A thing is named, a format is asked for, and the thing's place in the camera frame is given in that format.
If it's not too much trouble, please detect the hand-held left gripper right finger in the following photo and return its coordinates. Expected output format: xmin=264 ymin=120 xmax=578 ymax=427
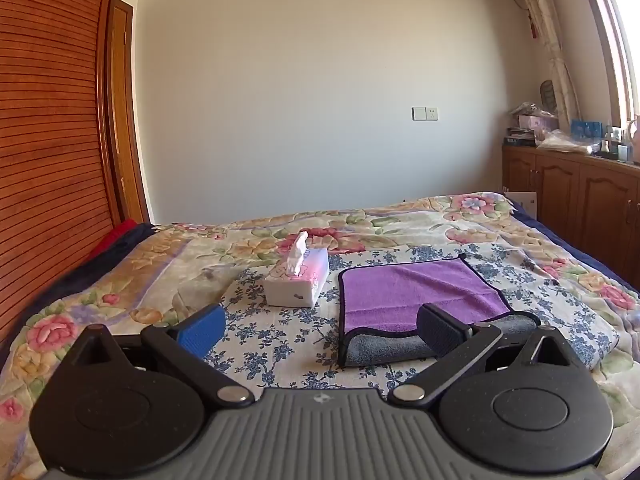
xmin=388 ymin=303 xmax=572 ymax=407

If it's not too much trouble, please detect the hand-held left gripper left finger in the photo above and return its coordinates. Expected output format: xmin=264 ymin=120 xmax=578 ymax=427
xmin=73 ymin=303 xmax=255 ymax=407

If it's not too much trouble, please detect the purple towel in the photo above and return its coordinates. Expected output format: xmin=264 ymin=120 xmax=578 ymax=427
xmin=338 ymin=255 xmax=512 ymax=336

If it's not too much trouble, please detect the grey towel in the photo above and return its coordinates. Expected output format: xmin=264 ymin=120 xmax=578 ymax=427
xmin=337 ymin=311 xmax=542 ymax=367

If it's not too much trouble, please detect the blue floral white cloth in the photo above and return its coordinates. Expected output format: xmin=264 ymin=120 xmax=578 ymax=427
xmin=202 ymin=241 xmax=621 ymax=400

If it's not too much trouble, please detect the floral bed quilt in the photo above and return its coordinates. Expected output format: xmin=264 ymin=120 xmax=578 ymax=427
xmin=0 ymin=191 xmax=640 ymax=480

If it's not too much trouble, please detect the white tissue box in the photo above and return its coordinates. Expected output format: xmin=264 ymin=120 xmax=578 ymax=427
xmin=263 ymin=232 xmax=330 ymax=308

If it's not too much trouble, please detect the red cloth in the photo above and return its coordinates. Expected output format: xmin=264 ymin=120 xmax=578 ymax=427
xmin=82 ymin=218 xmax=138 ymax=263

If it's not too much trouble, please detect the dark blue bed sheet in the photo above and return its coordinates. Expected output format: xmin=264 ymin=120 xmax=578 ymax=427
xmin=507 ymin=196 xmax=640 ymax=293

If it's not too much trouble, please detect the wooden cabinet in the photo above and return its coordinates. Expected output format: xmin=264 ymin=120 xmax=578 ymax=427
xmin=501 ymin=144 xmax=640 ymax=273

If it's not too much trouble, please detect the stack of books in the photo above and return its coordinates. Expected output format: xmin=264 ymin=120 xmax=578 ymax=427
xmin=505 ymin=127 xmax=538 ymax=148

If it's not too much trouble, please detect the clear plastic bag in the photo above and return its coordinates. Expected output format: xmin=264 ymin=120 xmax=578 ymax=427
xmin=536 ymin=129 xmax=601 ymax=155

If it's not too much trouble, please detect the pink box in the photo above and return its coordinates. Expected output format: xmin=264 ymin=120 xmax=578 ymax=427
xmin=518 ymin=114 xmax=559 ymax=142

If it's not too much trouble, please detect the wooden door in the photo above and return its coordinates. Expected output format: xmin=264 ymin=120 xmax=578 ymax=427
xmin=102 ymin=0 xmax=151 ymax=226

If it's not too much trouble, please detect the blue box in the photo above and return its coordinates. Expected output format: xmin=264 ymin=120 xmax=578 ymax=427
xmin=570 ymin=119 xmax=605 ymax=140

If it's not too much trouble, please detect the patterned curtain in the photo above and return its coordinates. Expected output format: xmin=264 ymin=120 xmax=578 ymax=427
xmin=506 ymin=0 xmax=583 ymax=133

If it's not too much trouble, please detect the window frame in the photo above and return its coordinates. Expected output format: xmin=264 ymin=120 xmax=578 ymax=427
xmin=572 ymin=0 xmax=640 ymax=133

